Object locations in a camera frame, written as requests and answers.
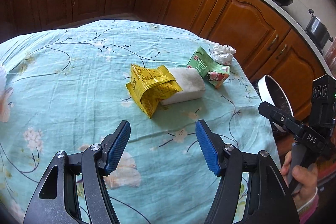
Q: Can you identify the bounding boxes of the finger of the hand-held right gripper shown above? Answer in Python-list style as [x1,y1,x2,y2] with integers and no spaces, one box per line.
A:
[258,101,299,135]

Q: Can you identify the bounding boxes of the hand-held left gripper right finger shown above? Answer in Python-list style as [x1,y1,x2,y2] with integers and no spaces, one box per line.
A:
[196,119,300,224]

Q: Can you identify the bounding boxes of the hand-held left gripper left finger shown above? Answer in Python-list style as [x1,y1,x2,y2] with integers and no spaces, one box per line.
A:
[23,120,131,224]

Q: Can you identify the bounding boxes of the white bin with black bag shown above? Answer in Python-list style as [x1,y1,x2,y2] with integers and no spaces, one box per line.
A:
[257,74,294,133]

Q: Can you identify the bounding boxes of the yellow snack bag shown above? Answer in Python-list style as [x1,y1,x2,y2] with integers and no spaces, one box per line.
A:
[125,64,182,119]

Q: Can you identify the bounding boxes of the person's right forearm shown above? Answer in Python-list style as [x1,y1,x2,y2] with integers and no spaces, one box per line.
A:
[295,187,325,224]

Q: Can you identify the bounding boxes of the person's right hand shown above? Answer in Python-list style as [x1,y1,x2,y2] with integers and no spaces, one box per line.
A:
[281,151,319,204]

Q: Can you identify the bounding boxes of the white foam block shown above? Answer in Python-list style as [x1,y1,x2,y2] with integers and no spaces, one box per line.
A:
[160,68,206,106]

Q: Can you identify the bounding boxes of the light green floral tablecloth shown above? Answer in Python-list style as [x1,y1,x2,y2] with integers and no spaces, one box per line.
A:
[0,20,279,224]

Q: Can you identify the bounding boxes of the green drink carton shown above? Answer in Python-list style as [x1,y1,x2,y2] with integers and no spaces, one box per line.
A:
[186,46,231,89]

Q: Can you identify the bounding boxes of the crumpled white tissue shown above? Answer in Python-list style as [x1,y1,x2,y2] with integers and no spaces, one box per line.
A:
[211,43,236,66]

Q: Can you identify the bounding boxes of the grey cooking pot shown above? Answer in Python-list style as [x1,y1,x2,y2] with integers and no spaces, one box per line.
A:
[305,9,334,46]

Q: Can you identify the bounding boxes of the wooden kitchen base cabinets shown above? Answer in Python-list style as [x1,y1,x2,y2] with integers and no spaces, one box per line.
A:
[0,0,327,122]

